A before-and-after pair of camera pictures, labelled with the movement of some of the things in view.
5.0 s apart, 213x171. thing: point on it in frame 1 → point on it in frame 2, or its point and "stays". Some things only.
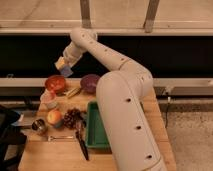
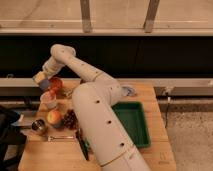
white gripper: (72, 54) → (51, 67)
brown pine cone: (74, 119) stays
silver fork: (51, 138) stays
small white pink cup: (47, 100) stays
